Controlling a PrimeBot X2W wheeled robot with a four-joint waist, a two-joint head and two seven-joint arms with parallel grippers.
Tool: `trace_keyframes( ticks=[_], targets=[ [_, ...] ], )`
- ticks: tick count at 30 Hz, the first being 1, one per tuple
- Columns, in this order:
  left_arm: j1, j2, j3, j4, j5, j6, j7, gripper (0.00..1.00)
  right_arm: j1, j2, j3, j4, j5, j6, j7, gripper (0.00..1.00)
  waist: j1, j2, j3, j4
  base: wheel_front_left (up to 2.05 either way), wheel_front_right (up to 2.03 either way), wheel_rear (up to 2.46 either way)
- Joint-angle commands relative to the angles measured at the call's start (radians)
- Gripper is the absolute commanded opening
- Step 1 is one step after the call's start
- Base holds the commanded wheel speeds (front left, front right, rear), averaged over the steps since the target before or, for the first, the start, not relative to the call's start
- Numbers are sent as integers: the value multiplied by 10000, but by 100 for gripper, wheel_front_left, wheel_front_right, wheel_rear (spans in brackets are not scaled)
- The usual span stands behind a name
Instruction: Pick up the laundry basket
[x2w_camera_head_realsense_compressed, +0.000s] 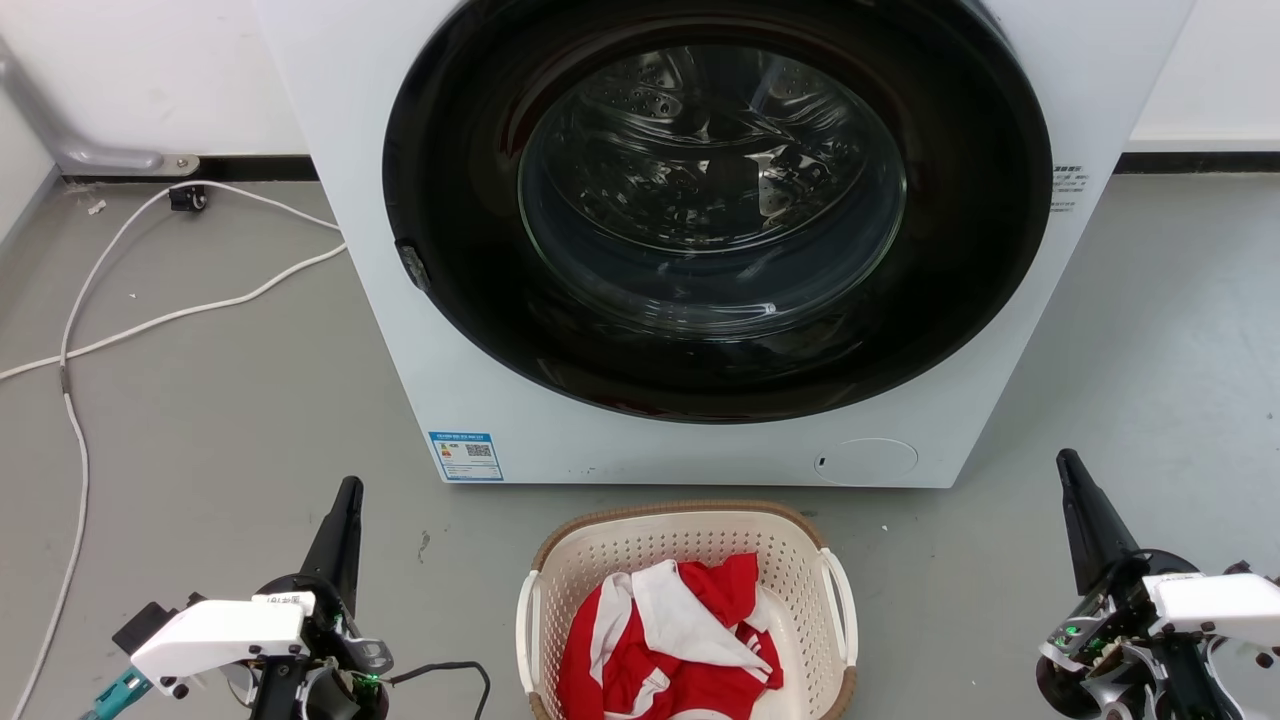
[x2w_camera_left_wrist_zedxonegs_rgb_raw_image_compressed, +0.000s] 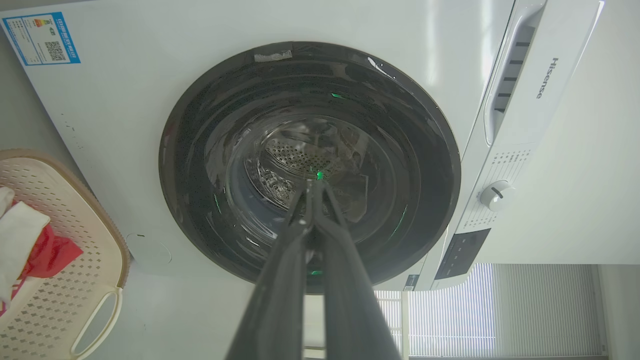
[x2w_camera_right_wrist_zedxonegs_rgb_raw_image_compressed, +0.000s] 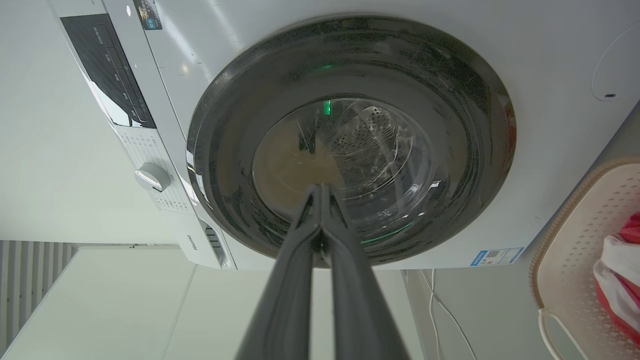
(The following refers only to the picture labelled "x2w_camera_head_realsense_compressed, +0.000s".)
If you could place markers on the black round washer door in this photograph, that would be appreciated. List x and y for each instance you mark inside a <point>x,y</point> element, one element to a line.
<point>460,150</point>

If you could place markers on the small printed text label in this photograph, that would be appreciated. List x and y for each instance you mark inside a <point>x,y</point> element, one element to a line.
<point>1068,188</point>

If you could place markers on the small black floor plug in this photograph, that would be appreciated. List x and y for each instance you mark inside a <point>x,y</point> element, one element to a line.
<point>187,198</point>

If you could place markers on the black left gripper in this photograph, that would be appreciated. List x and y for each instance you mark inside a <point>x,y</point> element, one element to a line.
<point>325,635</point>

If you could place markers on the cream plastic laundry basket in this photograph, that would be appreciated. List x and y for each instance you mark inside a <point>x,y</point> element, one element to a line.
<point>620,545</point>

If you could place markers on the blue energy label sticker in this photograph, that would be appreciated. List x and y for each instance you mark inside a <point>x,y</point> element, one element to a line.
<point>465,456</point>

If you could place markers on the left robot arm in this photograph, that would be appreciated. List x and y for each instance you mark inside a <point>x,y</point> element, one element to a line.
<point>285,695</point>

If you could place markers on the round white filter cover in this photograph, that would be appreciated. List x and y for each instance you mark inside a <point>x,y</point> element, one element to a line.
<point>866,461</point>

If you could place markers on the red and white garment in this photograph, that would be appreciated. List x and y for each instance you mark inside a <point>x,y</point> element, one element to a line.
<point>700,680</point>

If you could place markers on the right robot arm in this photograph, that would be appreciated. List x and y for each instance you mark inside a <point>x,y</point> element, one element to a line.
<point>1245,690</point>

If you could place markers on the grey washer door latch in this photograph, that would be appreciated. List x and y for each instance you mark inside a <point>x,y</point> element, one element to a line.
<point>413,266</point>

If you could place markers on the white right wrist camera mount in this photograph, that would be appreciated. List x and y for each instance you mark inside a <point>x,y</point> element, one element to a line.
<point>1215,605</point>

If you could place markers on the white front-load washing machine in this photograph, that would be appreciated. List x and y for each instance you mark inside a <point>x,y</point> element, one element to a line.
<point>450,400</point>

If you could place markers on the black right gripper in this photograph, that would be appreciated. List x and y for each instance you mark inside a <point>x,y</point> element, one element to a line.
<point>1110,625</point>

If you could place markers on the grey wall pipe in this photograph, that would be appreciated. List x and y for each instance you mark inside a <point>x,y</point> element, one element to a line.
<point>62,146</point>

